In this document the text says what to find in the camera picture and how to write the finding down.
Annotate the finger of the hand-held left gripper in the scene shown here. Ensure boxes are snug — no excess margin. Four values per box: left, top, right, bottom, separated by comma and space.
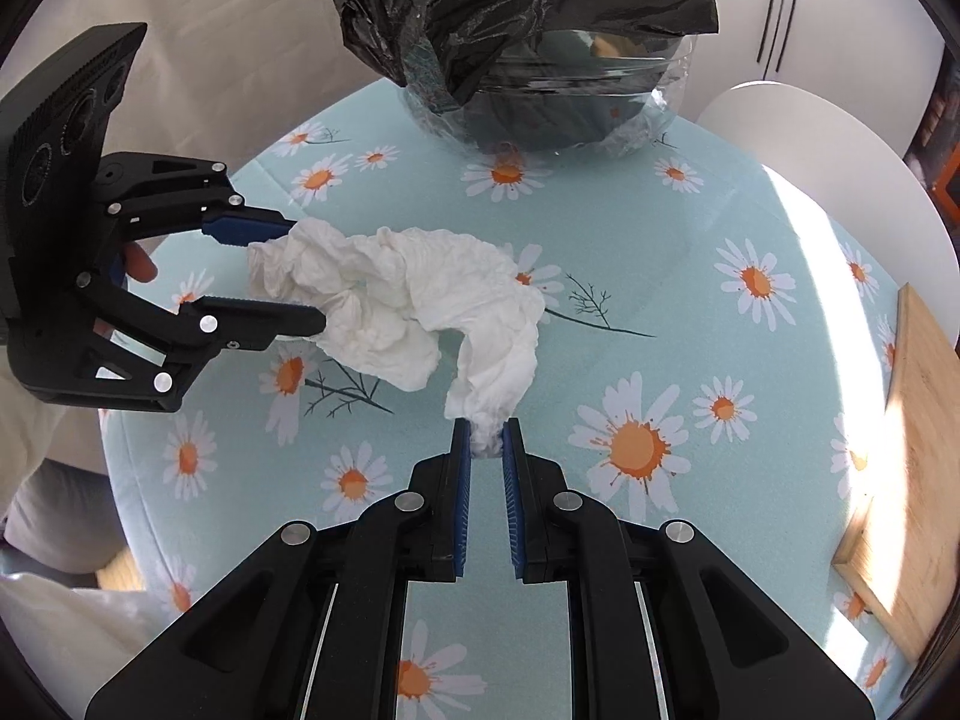
45, 277, 328, 415
91, 152, 298, 250

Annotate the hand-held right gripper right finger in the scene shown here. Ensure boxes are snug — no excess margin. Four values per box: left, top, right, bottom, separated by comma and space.
501, 418, 877, 720

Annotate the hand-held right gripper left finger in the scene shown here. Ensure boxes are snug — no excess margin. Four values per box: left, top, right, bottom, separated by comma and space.
84, 420, 475, 720

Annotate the long white tissue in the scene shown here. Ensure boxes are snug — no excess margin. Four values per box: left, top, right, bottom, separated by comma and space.
246, 217, 545, 458

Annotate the black trash bag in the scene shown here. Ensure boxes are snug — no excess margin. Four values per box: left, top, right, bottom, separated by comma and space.
322, 0, 721, 160

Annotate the clear plastic bin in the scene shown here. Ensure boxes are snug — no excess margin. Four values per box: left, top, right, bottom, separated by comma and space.
401, 26, 692, 163

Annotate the person's left forearm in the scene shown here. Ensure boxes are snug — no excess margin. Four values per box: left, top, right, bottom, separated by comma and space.
0, 345, 107, 475

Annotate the person's left hand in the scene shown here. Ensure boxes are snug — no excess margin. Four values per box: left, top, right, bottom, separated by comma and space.
94, 238, 159, 340

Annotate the daisy print tablecloth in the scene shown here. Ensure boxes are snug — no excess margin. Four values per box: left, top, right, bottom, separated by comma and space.
97, 79, 960, 720

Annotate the person's white garment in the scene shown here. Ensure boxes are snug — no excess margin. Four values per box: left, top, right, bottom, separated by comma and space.
0, 570, 160, 695

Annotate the wooden board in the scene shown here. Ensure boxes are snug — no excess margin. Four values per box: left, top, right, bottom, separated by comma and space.
831, 283, 960, 665

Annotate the white chair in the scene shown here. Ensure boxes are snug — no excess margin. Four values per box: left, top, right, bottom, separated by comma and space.
694, 79, 960, 302

